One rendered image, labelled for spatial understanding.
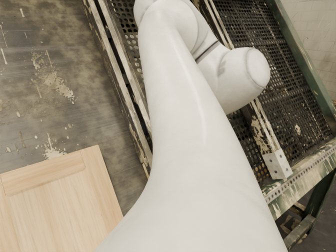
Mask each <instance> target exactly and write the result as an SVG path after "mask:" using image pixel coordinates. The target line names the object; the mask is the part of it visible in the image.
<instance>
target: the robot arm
mask: <svg viewBox="0 0 336 252"><path fill-rule="evenodd" d="M133 13H134V18H135V22H136V25H137V27H138V48H139V55H140V61H141V67H142V74H143V80H144V86H145V92H146V99H147V105H148V111H149V118H150V124H151V132H152V145H153V155H152V166H151V171H150V175H149V178H148V181H147V184H146V186H145V188H144V190H143V192H142V193H141V195H140V197H139V198H138V200H137V201H136V203H135V204H134V205H133V207H132V208H131V209H130V210H129V211H128V213H127V214H126V215H125V216H124V217H123V219H122V220H121V221H120V222H119V223H118V225H117V226H116V227H115V228H114V229H113V230H112V231H111V232H110V233H109V234H108V236H107V237H106V238H105V239H104V240H103V241H102V242H101V243H100V244H99V245H98V247H97V248H96V249H95V250H94V251H93V252H288V250H287V248H286V246H285V243H284V241H283V239H282V237H281V234H280V232H279V230H278V228H277V225H276V223H275V221H274V219H273V216H272V214H271V212H270V209H269V207H268V205H267V202H266V200H265V198H264V195H263V193H262V191H261V189H260V186H259V184H258V182H257V179H256V177H255V175H254V173H253V170H252V168H251V166H250V164H249V161H248V159H247V157H246V155H245V153H244V150H243V148H242V146H241V144H240V142H239V140H238V138H237V136H236V134H235V132H234V130H233V128H232V126H231V124H230V122H229V120H228V118H227V116H226V115H228V114H230V113H233V112H235V111H237V110H239V109H240V108H242V107H244V106H245V105H247V104H248V103H250V102H251V101H253V100H254V99H255V98H256V97H257V96H259V94H260V93H261V92H262V91H263V89H264V88H265V87H266V85H267V84H268V83H269V81H270V77H271V72H270V67H269V64H268V62H267V60H266V58H265V57H264V55H263V54H262V53H261V52H260V51H259V50H258V49H256V48H253V47H240V48H235V49H232V50H229V49H228V48H226V47H225V46H224V45H222V44H221V43H220V42H219V40H218V39H217V38H216V36H215V35H214V33H213V32H212V30H211V28H210V27H209V25H208V24H207V22H206V20H205V19H204V17H203V16H202V14H201V13H200V12H199V11H198V10H197V8H196V7H195V6H194V5H193V4H192V3H191V2H190V1H189V0H135V3H134V7H133Z"/></svg>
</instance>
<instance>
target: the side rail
mask: <svg viewBox="0 0 336 252"><path fill-rule="evenodd" d="M266 2H267V4H268V6H269V8H270V10H271V12H272V14H273V16H274V18H275V20H276V21H277V23H278V25H279V27H280V29H281V31H282V33H283V35H284V37H285V39H286V41H287V43H288V45H289V47H290V49H291V51H292V53H293V55H294V57H295V59H296V61H297V63H298V65H299V67H300V69H301V71H302V73H303V75H304V77H305V79H306V81H307V83H308V85H309V87H310V89H311V91H312V93H313V95H314V97H315V99H316V101H317V103H318V105H319V107H320V109H321V110H322V112H323V114H324V116H325V118H326V120H327V122H328V124H329V126H330V128H331V130H332V132H333V134H334V136H335V137H336V107H335V105H334V103H333V101H332V99H331V97H330V95H329V93H328V92H327V90H326V88H325V86H324V84H323V82H322V80H321V78H320V76H319V74H318V72H317V70H316V68H315V66H314V64H313V62H312V61H311V59H310V57H309V55H308V53H307V51H306V49H305V47H304V45H303V43H302V41H301V39H300V37H299V35H298V33H297V31H296V30H295V28H294V26H293V24H292V22H291V20H290V18H289V16H288V14H287V12H286V10H285V8H284V6H283V4H282V2H281V0H266Z"/></svg>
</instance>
